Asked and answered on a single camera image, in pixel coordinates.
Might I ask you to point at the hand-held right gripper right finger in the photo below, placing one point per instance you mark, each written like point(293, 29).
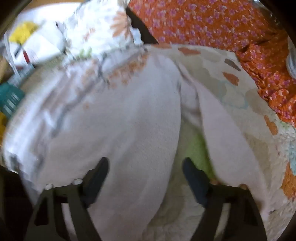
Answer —
point(194, 178)

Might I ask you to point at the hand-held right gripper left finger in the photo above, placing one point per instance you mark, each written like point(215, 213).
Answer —
point(98, 177)

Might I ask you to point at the pale pink small garment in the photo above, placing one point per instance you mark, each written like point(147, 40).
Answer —
point(129, 139)

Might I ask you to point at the heart patterned quilt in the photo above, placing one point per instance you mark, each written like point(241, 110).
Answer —
point(231, 92)

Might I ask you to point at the teal printed cloth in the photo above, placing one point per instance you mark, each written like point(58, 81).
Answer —
point(11, 97)

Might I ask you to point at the white folded cloth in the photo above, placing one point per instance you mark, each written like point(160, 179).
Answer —
point(44, 46)

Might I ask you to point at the white floral cloth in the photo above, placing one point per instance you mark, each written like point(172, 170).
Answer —
point(92, 30)

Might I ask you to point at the grey white object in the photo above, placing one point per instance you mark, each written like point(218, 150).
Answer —
point(291, 60)

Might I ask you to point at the orange floral cloth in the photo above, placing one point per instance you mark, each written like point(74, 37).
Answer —
point(208, 23)

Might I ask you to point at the yellow cloth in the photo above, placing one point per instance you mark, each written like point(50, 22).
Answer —
point(23, 31)

